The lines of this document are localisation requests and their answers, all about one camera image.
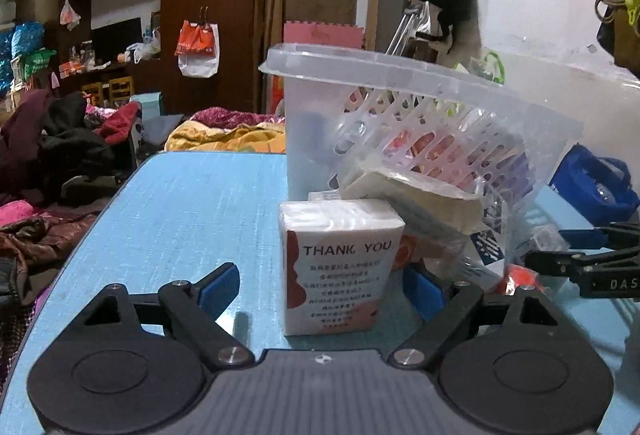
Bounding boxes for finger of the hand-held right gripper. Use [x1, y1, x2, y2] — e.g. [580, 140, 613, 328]
[524, 250, 608, 278]
[559, 221, 640, 252]

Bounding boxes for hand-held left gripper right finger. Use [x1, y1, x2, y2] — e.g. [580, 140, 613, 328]
[385, 262, 563, 371]

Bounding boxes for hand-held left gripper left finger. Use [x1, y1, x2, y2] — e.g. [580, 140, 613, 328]
[80, 261, 256, 371]

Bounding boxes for white tissue pack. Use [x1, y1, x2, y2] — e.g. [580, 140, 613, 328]
[277, 199, 406, 337]

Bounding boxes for white plastic basket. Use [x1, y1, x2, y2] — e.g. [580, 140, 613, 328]
[257, 42, 585, 236]

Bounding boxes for red ball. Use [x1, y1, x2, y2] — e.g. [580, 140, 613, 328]
[500, 264, 542, 297]

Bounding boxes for orange red packet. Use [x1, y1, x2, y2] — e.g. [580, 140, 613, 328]
[395, 235, 431, 271]

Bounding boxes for blue shopping bag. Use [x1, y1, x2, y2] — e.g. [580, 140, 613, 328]
[549, 144, 640, 228]

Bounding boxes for black white patterned packet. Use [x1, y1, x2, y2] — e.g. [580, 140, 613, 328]
[470, 215, 508, 266]

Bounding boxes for beige flat packet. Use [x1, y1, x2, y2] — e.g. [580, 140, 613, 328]
[340, 165, 486, 236]

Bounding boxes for yellow blanket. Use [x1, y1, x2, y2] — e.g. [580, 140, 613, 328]
[165, 118, 287, 155]

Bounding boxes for red patterned blanket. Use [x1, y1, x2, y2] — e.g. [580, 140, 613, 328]
[189, 106, 286, 131]

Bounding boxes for brown quilted jacket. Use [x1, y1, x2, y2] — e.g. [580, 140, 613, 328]
[0, 212, 98, 276]

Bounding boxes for light teal box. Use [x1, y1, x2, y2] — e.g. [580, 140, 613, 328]
[131, 92, 163, 118]

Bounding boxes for brown hanging clothes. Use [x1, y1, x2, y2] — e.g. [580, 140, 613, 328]
[597, 5, 640, 81]

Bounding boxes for pile of dark clothes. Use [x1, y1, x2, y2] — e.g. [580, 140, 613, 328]
[0, 90, 141, 216]

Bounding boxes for orange and white plastic bag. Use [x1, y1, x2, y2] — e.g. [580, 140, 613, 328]
[175, 20, 221, 78]

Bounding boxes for metal crutch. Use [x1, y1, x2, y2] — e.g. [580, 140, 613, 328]
[385, 0, 431, 53]

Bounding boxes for black television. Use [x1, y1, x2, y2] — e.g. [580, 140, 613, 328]
[91, 16, 143, 61]

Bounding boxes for pink foam mat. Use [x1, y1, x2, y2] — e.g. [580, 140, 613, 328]
[283, 20, 366, 51]

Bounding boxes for green and white bag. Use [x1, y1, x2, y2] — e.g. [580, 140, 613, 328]
[20, 49, 57, 78]

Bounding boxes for small white plastic bag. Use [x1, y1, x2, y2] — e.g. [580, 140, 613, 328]
[60, 0, 82, 31]

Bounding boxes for blue net bag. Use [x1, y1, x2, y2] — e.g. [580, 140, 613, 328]
[10, 21, 45, 61]

